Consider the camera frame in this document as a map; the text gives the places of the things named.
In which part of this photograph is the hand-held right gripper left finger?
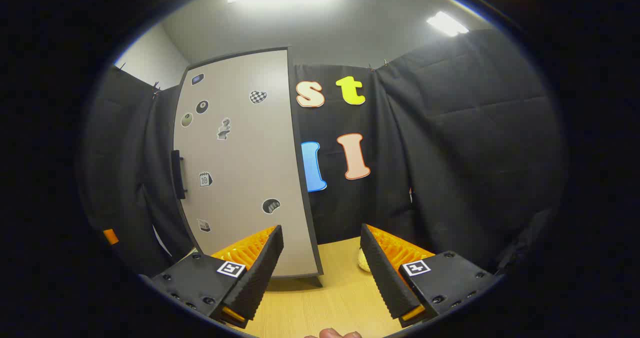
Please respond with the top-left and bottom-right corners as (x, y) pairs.
(150, 224), (285, 329)

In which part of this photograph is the black backdrop cloth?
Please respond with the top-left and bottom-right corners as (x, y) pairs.
(80, 28), (568, 279)

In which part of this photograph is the grey cabinet door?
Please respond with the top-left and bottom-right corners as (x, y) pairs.
(172, 47), (316, 279)

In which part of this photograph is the black door handle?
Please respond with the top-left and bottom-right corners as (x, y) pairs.
(171, 150), (188, 200)

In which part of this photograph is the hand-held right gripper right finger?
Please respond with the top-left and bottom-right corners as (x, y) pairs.
(360, 223), (503, 328)

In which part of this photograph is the dark grey cabinet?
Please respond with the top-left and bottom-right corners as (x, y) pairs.
(172, 46), (325, 286)

